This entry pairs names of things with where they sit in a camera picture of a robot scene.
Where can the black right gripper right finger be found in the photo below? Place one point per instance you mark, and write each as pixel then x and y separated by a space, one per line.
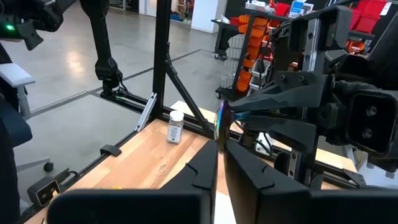
pixel 295 208

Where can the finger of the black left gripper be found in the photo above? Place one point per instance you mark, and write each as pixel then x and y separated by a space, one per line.
pixel 286 130
pixel 289 90

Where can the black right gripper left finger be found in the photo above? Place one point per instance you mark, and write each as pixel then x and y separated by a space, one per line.
pixel 155 208

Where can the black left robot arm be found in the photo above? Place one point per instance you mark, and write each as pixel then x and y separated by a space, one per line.
pixel 387 53

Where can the shelf with storage bins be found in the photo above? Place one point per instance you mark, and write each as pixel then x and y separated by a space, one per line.
pixel 248 46

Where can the black table edge clip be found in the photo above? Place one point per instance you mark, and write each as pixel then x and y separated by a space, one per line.
pixel 110 150

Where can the white lid spice jar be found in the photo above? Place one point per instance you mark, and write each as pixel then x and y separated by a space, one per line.
pixel 175 129

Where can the person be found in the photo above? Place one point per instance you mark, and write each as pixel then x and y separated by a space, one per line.
pixel 12 133

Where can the office chair white armrest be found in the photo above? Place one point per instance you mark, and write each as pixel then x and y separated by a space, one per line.
pixel 14 76

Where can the silver aluminium bracket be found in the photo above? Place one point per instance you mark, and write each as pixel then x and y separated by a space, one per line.
pixel 146 112

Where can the black table-level camera box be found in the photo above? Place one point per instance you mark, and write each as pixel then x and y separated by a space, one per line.
pixel 43 192

